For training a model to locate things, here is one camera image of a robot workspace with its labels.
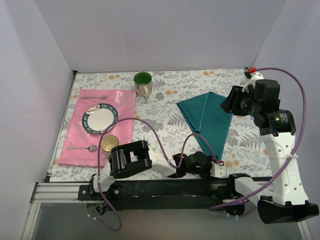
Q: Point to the pink placemat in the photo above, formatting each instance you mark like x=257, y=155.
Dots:
x=123, y=100

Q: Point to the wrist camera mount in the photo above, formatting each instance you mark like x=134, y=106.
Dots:
x=218, y=170
x=252, y=75

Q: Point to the white plate blue rim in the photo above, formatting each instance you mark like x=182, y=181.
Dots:
x=98, y=117

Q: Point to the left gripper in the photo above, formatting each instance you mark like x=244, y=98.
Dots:
x=208, y=169

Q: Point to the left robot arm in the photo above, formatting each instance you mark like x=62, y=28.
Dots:
x=130, y=159

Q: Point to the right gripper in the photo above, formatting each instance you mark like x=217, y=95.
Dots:
x=233, y=100

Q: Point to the cream enamel cup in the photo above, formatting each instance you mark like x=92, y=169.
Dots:
x=107, y=144

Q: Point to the silver spoon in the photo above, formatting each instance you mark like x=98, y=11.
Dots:
x=91, y=148

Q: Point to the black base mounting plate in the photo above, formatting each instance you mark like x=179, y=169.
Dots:
x=162, y=194

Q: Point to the aluminium frame rail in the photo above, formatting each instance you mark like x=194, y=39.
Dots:
x=55, y=213

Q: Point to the silver fork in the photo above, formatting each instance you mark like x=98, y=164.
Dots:
x=94, y=97

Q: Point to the teal cloth napkin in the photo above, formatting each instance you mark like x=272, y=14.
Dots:
x=204, y=116

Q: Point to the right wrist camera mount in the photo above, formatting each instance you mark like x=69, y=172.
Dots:
x=252, y=75

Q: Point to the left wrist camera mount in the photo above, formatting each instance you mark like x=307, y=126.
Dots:
x=218, y=170

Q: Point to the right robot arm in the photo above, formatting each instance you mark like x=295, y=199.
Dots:
x=288, y=201

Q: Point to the green inside floral mug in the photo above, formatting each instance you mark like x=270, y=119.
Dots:
x=143, y=84

